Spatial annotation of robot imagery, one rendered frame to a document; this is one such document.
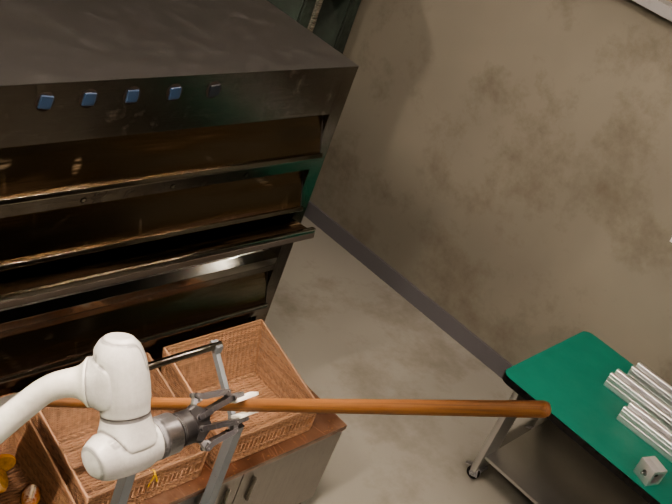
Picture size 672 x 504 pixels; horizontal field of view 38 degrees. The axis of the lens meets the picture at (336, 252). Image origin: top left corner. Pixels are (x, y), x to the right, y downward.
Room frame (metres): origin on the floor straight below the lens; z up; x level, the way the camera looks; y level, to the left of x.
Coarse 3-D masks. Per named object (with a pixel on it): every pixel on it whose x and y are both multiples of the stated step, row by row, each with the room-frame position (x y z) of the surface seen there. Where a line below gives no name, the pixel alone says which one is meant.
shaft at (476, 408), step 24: (168, 408) 1.84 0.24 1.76; (240, 408) 1.73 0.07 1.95; (264, 408) 1.69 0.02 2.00; (288, 408) 1.66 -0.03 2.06; (312, 408) 1.63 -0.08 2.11; (336, 408) 1.60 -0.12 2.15; (360, 408) 1.57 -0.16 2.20; (384, 408) 1.54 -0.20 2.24; (408, 408) 1.51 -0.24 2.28; (432, 408) 1.49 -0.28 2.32; (456, 408) 1.47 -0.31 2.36; (480, 408) 1.44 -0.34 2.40; (504, 408) 1.42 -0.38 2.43; (528, 408) 1.40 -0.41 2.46
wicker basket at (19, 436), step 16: (16, 432) 2.59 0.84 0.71; (32, 432) 2.54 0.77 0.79; (0, 448) 2.56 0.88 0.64; (16, 448) 2.58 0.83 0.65; (32, 448) 2.53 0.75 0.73; (16, 464) 2.56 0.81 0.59; (32, 464) 2.52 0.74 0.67; (48, 464) 2.47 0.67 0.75; (16, 480) 2.49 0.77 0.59; (32, 480) 2.51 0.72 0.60; (48, 480) 2.46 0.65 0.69; (0, 496) 2.40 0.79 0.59; (16, 496) 2.43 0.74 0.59; (48, 496) 2.44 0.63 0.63; (64, 496) 2.40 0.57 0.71
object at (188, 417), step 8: (192, 408) 1.62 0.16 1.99; (200, 408) 1.63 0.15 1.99; (176, 416) 1.58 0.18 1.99; (184, 416) 1.58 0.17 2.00; (192, 416) 1.59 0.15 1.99; (208, 416) 1.64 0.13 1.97; (184, 424) 1.56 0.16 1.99; (192, 424) 1.57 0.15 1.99; (200, 424) 1.61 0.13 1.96; (208, 424) 1.63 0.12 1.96; (184, 432) 1.55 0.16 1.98; (192, 432) 1.56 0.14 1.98; (200, 432) 1.60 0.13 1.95; (208, 432) 1.62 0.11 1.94; (192, 440) 1.56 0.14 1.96; (200, 440) 1.59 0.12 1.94
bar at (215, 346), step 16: (192, 352) 2.82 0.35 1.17; (224, 384) 2.86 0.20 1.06; (240, 432) 2.80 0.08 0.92; (224, 448) 2.79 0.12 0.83; (224, 464) 2.78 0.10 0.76; (128, 480) 2.39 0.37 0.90; (208, 480) 2.80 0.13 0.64; (112, 496) 2.40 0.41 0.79; (128, 496) 2.41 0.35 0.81; (208, 496) 2.78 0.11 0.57
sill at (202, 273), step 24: (216, 264) 3.41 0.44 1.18; (240, 264) 3.48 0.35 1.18; (264, 264) 3.59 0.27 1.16; (120, 288) 3.01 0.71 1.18; (144, 288) 3.07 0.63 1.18; (168, 288) 3.17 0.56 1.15; (0, 312) 2.63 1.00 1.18; (24, 312) 2.68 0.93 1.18; (48, 312) 2.73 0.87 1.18; (72, 312) 2.81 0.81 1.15
